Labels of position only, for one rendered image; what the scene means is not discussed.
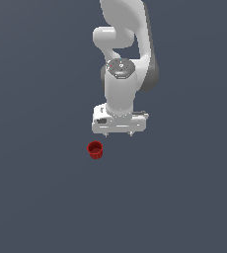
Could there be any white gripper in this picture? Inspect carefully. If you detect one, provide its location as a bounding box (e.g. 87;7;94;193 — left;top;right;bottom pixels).
91;103;149;138

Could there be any small red cup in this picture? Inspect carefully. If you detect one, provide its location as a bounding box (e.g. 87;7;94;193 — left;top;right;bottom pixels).
86;140;105;160

